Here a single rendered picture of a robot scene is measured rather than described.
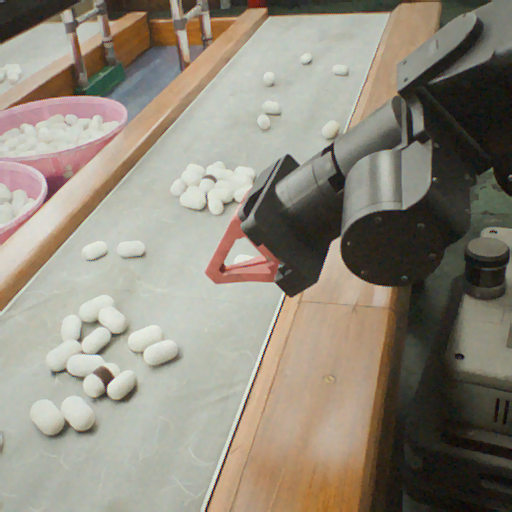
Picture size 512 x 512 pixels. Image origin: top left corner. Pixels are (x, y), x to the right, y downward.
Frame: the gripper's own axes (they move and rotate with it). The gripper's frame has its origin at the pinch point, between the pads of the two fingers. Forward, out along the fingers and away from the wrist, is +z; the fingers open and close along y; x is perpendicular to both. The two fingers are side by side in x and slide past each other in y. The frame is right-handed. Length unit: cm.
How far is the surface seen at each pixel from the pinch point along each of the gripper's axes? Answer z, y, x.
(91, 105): 45, -66, -20
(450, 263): 43, -138, 80
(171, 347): 12.7, -3.1, 4.5
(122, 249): 22.8, -19.4, -3.1
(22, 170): 41, -37, -19
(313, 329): 2.1, -6.8, 11.9
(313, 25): 24, -124, 0
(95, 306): 20.5, -7.7, -2.1
